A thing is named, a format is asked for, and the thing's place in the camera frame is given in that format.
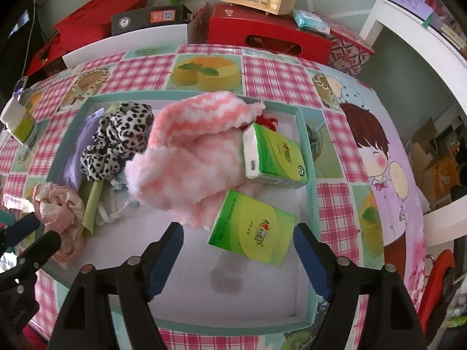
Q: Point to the cardboard box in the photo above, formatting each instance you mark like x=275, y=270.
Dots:
x=427, y=160

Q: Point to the white board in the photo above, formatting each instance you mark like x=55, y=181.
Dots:
x=127, y=40

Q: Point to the blue face mask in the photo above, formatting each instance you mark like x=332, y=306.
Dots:
x=119, y=186

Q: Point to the stack of books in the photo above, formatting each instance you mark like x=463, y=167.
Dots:
x=448, y=25

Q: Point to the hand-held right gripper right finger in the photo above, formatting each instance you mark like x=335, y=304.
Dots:
x=310, y=259

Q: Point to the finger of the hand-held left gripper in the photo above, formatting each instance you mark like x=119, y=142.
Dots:
x=42, y=246
x=22, y=226

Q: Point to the pink checkered printed tablecloth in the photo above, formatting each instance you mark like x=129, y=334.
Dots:
x=277, y=76

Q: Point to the blue wet wipes pack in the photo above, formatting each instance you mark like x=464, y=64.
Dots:
x=310, y=22

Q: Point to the teal-rimmed white shallow box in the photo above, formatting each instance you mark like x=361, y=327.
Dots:
x=262, y=291

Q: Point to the white table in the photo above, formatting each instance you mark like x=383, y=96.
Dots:
x=401, y=22

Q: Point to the smartphone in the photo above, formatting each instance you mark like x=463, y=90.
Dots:
x=20, y=89

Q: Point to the white furniture panel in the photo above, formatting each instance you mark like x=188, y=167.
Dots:
x=445, y=229

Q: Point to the leopard print scrunchie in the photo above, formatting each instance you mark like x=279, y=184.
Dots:
x=116, y=135

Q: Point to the flat red box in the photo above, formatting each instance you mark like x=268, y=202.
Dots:
x=95, y=14

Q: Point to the red chair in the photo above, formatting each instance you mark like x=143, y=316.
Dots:
x=437, y=277

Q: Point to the black carton box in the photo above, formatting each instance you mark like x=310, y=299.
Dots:
x=146, y=18

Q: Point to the pink floral scrunchie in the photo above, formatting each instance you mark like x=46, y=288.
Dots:
x=58, y=204

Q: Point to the red yarn knot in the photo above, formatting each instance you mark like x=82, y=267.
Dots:
x=268, y=122

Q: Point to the red gift box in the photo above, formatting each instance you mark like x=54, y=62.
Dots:
x=237, y=25

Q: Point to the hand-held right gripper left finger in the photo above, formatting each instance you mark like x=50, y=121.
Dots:
x=166, y=259

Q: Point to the pink zigzag fluffy towel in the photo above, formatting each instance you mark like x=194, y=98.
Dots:
x=189, y=167

